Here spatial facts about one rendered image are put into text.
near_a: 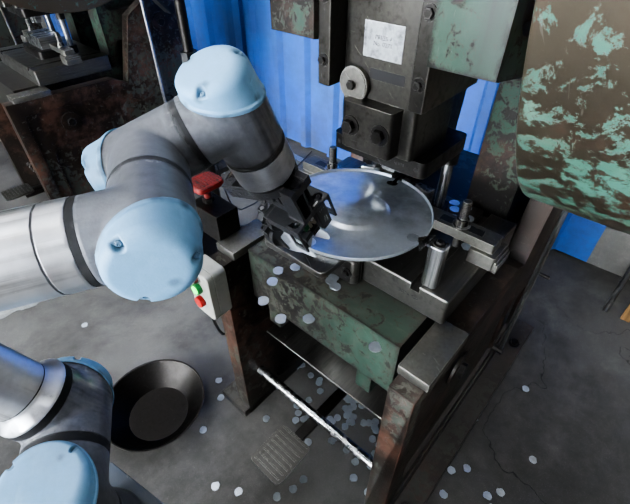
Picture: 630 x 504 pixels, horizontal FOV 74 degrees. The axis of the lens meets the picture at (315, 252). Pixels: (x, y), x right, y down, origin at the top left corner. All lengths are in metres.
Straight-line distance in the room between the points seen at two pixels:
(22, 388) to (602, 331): 1.76
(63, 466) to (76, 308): 1.26
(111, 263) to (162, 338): 1.34
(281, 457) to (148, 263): 0.90
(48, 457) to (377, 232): 0.58
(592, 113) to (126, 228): 0.31
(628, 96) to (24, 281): 0.40
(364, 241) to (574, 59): 0.49
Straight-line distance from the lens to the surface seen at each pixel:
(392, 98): 0.72
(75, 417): 0.73
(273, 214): 0.57
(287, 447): 1.18
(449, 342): 0.78
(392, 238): 0.73
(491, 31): 0.58
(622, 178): 0.37
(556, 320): 1.85
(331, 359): 1.13
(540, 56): 0.31
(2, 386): 0.69
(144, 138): 0.43
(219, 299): 0.95
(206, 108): 0.42
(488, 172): 0.98
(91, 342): 1.74
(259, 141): 0.45
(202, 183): 0.94
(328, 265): 0.67
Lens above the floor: 1.24
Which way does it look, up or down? 41 degrees down
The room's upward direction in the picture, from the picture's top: straight up
